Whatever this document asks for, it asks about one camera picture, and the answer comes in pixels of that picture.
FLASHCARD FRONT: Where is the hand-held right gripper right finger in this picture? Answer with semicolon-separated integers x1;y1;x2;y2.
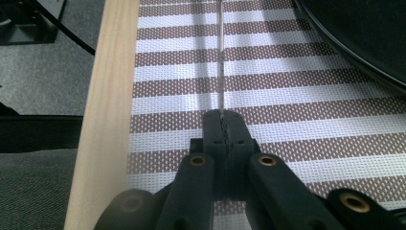
227;109;261;201

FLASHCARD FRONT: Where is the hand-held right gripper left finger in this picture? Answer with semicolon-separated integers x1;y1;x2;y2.
190;109;229;199

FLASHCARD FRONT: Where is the black round plate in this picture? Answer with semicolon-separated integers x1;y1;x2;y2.
291;0;406;94

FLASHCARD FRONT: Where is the striped woven placemat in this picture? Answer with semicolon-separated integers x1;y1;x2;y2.
125;0;406;230

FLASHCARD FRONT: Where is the dark flat object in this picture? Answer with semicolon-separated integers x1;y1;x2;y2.
0;101;84;153

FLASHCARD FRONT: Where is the black stand base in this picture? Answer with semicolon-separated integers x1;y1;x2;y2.
0;0;66;45

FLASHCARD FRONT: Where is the black cable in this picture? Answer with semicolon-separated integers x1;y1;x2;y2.
30;0;97;57

